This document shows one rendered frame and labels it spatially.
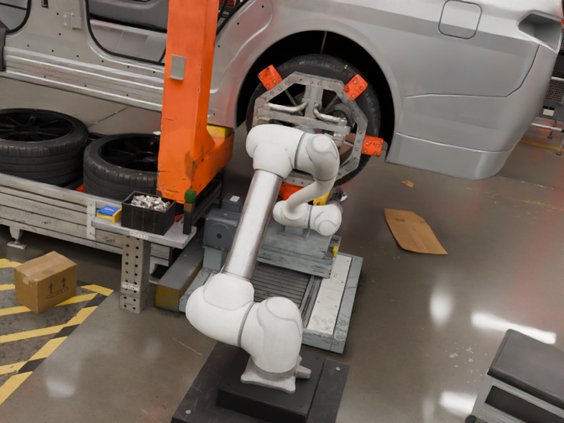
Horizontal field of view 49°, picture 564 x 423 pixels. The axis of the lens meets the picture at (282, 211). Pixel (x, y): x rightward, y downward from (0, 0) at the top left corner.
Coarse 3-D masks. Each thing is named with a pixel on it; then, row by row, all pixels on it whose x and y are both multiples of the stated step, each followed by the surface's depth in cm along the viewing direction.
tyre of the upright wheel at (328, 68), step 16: (288, 64) 291; (304, 64) 288; (320, 64) 286; (336, 64) 290; (256, 96) 299; (368, 96) 289; (368, 112) 290; (368, 128) 293; (368, 160) 301; (352, 176) 305
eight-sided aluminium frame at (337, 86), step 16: (288, 80) 284; (304, 80) 282; (320, 80) 281; (336, 80) 283; (272, 96) 289; (256, 112) 294; (352, 112) 283; (352, 160) 292; (288, 176) 303; (304, 176) 306; (336, 176) 298
